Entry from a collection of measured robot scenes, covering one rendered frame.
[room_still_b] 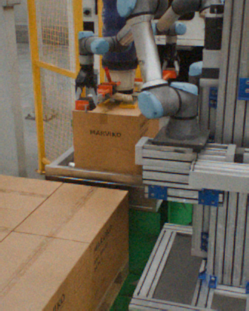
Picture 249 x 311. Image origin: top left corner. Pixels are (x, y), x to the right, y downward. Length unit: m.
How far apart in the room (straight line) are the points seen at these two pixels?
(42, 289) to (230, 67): 1.20
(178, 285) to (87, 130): 1.02
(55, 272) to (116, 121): 1.05
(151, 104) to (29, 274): 0.85
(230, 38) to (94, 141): 1.09
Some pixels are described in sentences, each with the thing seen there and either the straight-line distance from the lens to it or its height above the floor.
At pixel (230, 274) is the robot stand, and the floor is 0.29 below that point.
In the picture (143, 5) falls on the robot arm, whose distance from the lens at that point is 2.07.
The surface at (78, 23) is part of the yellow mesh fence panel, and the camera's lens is 3.56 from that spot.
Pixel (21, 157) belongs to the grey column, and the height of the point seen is 0.32.
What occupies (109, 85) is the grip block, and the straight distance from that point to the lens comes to 2.83.
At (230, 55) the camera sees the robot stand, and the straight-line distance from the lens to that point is 2.22.
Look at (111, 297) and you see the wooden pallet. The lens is 2.87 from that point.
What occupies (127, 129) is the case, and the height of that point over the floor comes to 0.86.
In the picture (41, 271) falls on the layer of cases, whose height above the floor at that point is 0.54.
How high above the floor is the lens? 1.72
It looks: 20 degrees down
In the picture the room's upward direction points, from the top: straight up
